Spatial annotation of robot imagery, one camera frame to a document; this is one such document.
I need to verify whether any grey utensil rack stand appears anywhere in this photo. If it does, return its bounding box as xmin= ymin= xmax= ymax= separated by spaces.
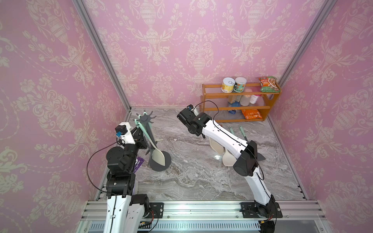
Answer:
xmin=135 ymin=111 xmax=172 ymax=172

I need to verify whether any cream spatula mint handle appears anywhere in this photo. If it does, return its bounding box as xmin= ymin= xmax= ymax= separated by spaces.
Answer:
xmin=137 ymin=121 xmax=166 ymax=166

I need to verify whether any grey spatula mint handle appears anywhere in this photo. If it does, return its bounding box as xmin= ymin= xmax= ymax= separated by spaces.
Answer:
xmin=229 ymin=127 xmax=266 ymax=161
xmin=239 ymin=125 xmax=248 ymax=141

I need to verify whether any cream spatula wooden handle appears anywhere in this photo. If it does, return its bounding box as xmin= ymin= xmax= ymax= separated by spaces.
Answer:
xmin=222 ymin=150 xmax=237 ymax=167

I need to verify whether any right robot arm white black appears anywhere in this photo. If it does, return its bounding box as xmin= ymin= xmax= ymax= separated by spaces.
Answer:
xmin=177 ymin=105 xmax=280 ymax=218

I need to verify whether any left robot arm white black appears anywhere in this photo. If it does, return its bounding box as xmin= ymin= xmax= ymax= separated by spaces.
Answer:
xmin=104 ymin=122 xmax=154 ymax=233

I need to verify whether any wooden shelf rack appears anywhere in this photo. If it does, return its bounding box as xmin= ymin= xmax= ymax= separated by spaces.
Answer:
xmin=197 ymin=83 xmax=282 ymax=123

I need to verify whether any purple candy bag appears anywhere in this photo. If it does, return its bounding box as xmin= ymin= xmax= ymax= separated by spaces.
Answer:
xmin=133 ymin=157 xmax=145 ymax=173

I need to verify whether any beige box on shelf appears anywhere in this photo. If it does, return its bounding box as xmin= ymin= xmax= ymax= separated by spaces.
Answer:
xmin=228 ymin=95 xmax=241 ymax=104

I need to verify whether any yellow tin can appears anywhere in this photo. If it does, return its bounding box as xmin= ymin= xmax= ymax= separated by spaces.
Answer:
xmin=221 ymin=77 xmax=236 ymax=93

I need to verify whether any white bottle on shelf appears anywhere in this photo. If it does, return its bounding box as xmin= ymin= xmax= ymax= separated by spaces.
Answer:
xmin=240 ymin=88 xmax=252 ymax=106

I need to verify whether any orange snack bag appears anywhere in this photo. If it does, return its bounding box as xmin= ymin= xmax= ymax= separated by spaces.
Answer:
xmin=242 ymin=109 xmax=263 ymax=120

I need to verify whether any green label tin can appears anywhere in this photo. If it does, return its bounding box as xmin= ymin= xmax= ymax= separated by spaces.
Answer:
xmin=234 ymin=77 xmax=247 ymax=93

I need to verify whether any pink cap white bottle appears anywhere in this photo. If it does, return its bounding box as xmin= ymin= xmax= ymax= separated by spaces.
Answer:
xmin=250 ymin=95 xmax=260 ymax=105

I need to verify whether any green red snack bag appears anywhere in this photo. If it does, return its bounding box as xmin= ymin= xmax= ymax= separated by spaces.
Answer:
xmin=258 ymin=76 xmax=281 ymax=93

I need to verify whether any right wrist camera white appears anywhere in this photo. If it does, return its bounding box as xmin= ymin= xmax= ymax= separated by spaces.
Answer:
xmin=186 ymin=104 xmax=199 ymax=116

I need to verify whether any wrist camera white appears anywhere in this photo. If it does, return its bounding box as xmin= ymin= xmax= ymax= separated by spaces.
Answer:
xmin=115 ymin=122 xmax=135 ymax=145
xmin=186 ymin=104 xmax=199 ymax=116

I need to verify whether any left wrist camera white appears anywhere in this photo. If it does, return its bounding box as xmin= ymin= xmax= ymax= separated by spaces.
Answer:
xmin=115 ymin=122 xmax=135 ymax=145

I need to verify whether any cream spoon mint handle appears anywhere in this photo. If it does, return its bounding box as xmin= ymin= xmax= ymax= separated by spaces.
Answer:
xmin=209 ymin=138 xmax=225 ymax=156

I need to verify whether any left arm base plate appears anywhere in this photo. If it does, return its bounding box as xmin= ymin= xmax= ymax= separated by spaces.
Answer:
xmin=142 ymin=202 xmax=165 ymax=219

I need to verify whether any aluminium front rail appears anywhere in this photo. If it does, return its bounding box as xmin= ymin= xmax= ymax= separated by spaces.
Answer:
xmin=77 ymin=200 xmax=332 ymax=233

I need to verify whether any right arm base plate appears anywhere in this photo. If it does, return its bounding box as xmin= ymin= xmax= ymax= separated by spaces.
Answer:
xmin=240 ymin=202 xmax=283 ymax=218

